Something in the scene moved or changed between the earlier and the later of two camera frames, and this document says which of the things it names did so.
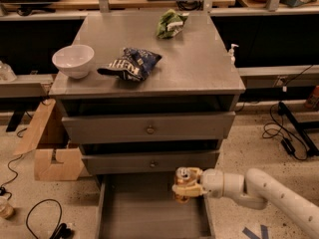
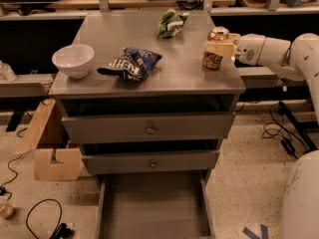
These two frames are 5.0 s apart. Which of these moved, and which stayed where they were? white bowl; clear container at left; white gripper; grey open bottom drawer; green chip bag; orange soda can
Moved: white gripper; orange soda can
Stayed: clear container at left; grey open bottom drawer; green chip bag; white bowl
